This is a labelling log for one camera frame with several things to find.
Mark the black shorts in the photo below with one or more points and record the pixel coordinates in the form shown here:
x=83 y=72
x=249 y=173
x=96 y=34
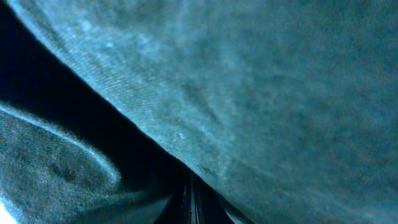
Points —
x=286 y=109

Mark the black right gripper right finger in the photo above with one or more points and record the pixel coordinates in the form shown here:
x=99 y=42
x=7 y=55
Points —
x=206 y=207

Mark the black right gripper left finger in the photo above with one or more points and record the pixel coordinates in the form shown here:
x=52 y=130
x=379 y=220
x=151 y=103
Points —
x=178 y=209

